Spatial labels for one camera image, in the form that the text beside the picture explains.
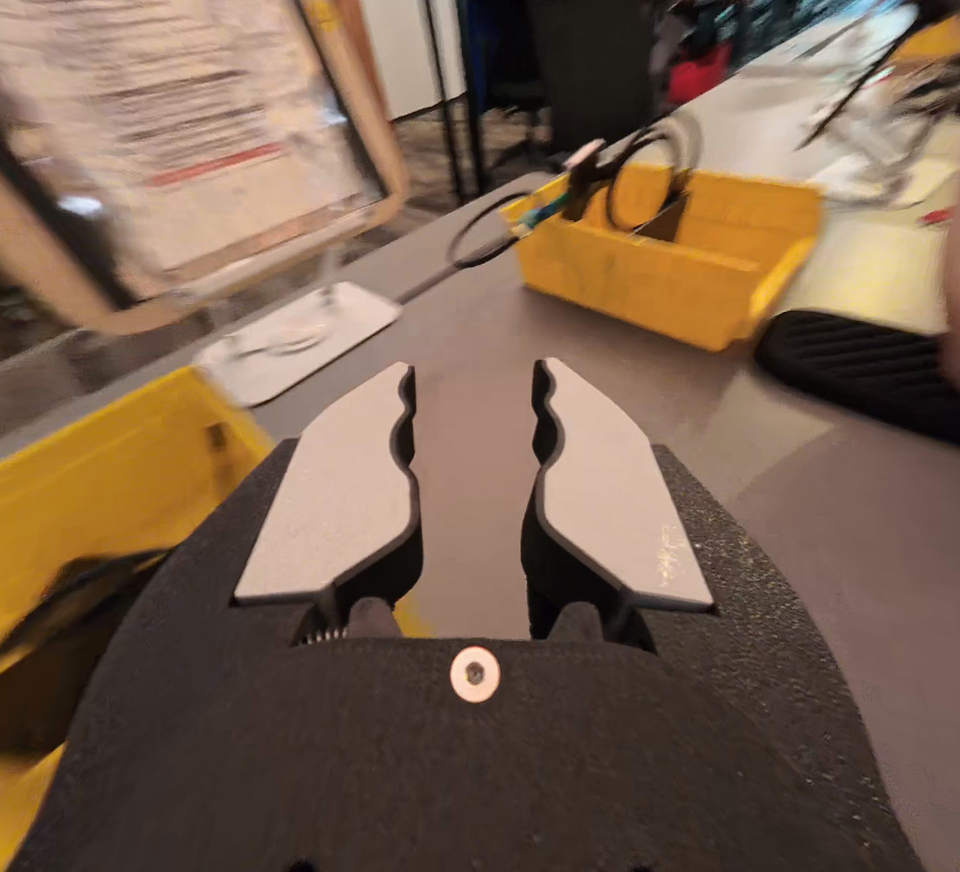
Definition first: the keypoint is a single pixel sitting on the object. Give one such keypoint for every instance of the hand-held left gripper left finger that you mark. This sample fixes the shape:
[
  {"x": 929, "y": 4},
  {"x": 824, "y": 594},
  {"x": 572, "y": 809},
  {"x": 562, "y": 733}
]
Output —
[{"x": 337, "y": 504}]

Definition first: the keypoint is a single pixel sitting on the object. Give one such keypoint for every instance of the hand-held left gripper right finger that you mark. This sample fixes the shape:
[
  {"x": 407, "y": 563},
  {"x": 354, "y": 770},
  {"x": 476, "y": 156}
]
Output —
[{"x": 615, "y": 512}]

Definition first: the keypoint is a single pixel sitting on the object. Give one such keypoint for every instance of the yellow plastic bin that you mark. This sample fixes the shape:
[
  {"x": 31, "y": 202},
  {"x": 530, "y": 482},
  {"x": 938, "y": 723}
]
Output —
[
  {"x": 637, "y": 279},
  {"x": 112, "y": 467}
]

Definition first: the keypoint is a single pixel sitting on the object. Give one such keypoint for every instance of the silver grey USB hub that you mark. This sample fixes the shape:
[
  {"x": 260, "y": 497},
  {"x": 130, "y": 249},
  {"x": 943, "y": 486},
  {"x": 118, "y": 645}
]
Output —
[{"x": 581, "y": 178}]

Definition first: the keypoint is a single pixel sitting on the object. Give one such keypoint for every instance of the small red plastic piece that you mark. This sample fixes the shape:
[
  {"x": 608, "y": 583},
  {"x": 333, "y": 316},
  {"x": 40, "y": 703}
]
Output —
[{"x": 937, "y": 216}]

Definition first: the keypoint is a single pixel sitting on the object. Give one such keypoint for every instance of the black bin divider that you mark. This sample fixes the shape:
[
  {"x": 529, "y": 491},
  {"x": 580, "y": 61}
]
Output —
[{"x": 664, "y": 219}]

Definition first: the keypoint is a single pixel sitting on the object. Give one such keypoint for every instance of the red bag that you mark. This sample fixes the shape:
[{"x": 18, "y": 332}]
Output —
[{"x": 697, "y": 73}]

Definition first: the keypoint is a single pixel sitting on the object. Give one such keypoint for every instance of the black trash bin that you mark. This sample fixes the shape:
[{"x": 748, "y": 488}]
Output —
[{"x": 592, "y": 62}]

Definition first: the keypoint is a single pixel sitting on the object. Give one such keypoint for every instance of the instruction sheet on stand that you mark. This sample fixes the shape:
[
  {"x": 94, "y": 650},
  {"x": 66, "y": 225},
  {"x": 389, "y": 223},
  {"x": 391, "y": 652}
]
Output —
[{"x": 352, "y": 77}]

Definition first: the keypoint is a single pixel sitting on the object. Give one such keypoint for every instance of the black metal pole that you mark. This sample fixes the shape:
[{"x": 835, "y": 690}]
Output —
[{"x": 439, "y": 62}]

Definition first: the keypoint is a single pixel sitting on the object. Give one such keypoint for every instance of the taped instruction sheet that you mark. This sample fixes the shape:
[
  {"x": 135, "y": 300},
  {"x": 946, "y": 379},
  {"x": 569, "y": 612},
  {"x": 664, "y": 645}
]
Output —
[{"x": 187, "y": 62}]

